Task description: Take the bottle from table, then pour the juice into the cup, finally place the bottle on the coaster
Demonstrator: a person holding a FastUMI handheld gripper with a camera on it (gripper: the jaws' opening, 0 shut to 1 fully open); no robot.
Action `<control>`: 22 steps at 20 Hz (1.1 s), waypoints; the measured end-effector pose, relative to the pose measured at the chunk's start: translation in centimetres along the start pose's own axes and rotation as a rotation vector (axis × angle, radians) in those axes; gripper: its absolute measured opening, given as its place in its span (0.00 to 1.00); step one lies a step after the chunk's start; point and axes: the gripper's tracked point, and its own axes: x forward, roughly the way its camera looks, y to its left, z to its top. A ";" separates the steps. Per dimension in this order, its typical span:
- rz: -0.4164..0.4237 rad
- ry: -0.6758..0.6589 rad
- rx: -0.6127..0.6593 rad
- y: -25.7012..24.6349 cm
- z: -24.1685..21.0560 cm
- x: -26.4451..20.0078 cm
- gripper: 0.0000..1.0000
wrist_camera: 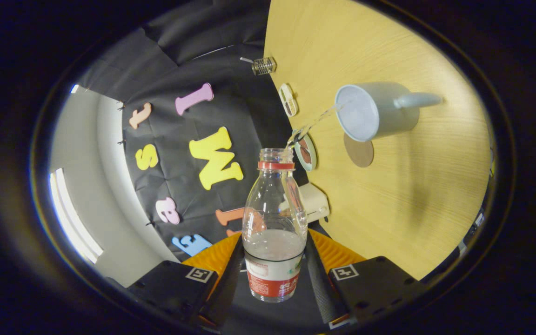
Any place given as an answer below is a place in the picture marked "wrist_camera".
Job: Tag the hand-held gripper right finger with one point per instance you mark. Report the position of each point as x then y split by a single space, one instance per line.
319 288

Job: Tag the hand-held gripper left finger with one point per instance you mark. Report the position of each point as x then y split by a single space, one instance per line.
228 288

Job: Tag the clear plastic juice bottle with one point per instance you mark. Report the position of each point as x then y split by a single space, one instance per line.
273 260

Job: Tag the round brown coaster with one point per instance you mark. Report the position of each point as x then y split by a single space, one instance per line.
362 154

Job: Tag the pale blue cup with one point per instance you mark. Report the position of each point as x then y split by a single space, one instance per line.
389 116

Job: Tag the white toaster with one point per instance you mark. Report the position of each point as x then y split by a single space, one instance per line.
317 202

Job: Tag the wooden table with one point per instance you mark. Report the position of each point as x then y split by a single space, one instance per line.
412 209

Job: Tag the brown meat piece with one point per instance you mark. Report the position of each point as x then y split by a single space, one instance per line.
307 159
304 147

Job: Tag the pale green plate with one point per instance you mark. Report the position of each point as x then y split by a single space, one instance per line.
313 153

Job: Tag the large ceiling light panel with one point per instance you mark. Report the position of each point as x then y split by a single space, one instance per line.
72 218

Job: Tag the white divided snack dish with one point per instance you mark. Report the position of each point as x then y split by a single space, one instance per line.
289 100

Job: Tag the clear glass utensil holder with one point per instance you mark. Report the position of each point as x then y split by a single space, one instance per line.
264 66

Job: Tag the metal spoon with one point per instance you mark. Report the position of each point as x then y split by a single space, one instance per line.
246 59

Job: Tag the black backdrop cloth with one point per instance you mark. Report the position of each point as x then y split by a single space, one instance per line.
179 56

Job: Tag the small ceiling light panel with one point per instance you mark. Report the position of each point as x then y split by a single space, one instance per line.
74 88

